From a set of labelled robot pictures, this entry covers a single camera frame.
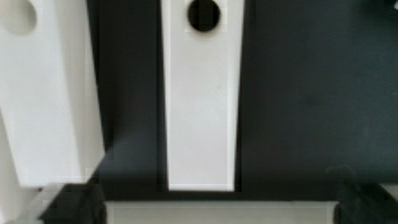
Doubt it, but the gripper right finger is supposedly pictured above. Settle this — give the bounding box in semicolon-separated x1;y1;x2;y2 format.
332;180;398;224

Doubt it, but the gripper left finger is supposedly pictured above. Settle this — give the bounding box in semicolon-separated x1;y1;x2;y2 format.
39;181;106;224

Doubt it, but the white chair back frame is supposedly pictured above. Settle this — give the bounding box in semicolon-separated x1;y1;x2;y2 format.
0;0;243;192

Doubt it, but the white U-shaped fence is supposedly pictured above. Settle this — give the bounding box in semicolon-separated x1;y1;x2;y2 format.
106;201;335;224

